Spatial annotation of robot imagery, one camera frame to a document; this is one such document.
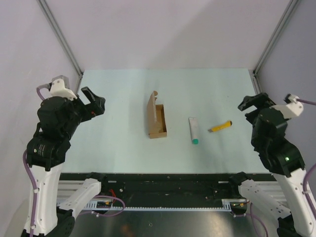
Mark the brown cardboard express box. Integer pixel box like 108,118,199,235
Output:
147,91,167,139

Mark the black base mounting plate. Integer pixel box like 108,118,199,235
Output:
59,172,282,208

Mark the right aluminium frame post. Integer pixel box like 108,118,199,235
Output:
252,0,302,75

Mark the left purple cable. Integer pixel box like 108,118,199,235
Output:
22,83,125,237

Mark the right aluminium side rail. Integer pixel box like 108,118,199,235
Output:
250,71,262,94

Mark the aluminium front cross rail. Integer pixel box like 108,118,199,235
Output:
57,180,287,205

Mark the left aluminium frame post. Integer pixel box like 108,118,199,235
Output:
36,0,83,79

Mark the aluminium frame post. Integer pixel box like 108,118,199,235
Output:
36,0,83,79
252,0,302,75

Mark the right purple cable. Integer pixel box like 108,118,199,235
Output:
249,98,316,237

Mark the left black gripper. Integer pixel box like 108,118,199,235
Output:
62,85,105,137

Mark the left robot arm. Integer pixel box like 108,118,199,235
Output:
21,87,109,237

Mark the purple cable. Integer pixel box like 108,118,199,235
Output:
22,83,125,237
249,98,316,237

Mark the white tube green cap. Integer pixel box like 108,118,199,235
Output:
189,117,199,145

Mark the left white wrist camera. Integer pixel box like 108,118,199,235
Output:
50,75,78,101

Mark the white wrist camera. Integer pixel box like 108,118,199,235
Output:
273,94,304,119
50,75,78,101

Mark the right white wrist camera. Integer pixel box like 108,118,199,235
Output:
273,94,304,119

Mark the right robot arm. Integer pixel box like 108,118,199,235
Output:
228,93,316,237

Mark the yellow utility knife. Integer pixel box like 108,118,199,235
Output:
208,120,233,133

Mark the white slotted cable duct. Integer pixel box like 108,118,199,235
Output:
56,198,250,212

